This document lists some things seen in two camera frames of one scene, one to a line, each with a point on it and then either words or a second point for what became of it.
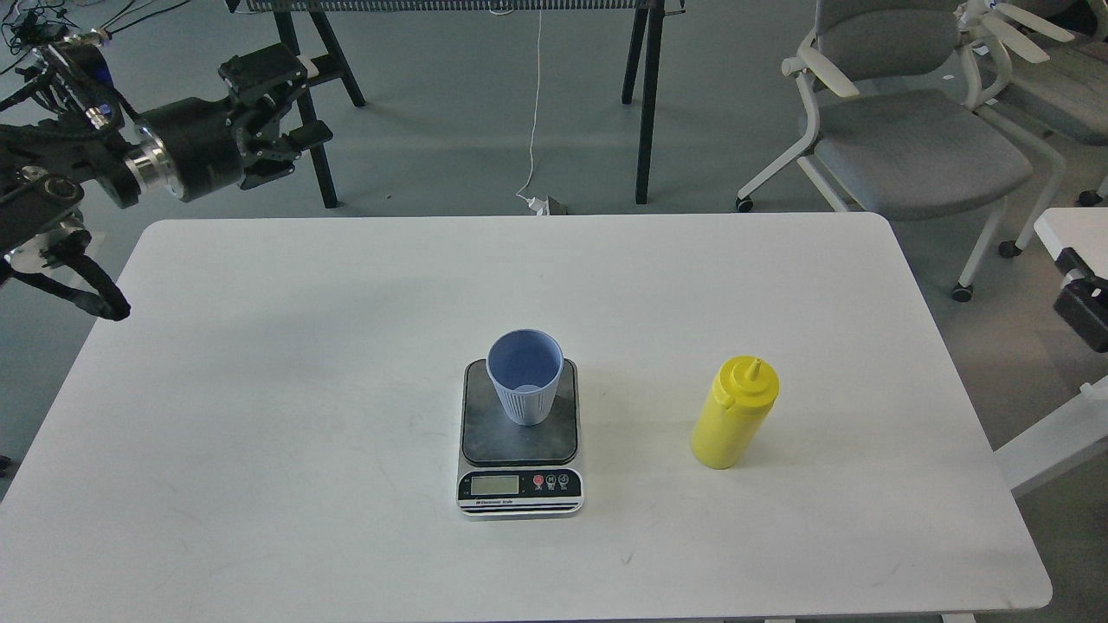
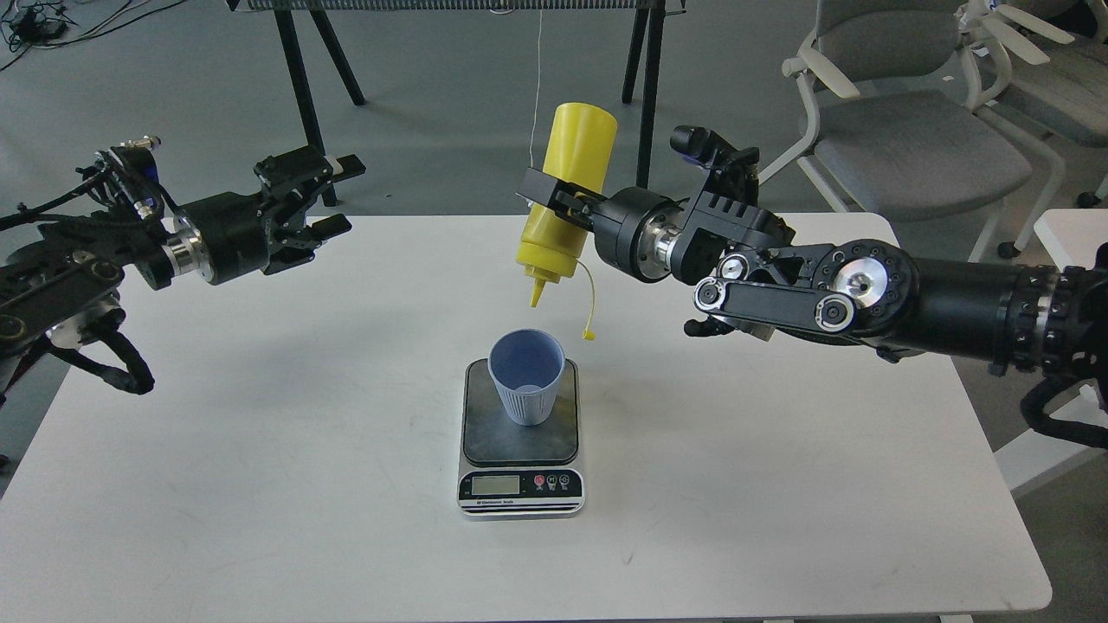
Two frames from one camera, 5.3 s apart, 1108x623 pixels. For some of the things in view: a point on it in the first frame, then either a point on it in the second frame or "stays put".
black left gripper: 191,148 -> 226,236
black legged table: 644,23 stays put
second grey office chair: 1066,96 stays put
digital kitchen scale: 509,471 stays put
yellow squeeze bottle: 742,394 -> 578,150
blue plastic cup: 525,365 stays put
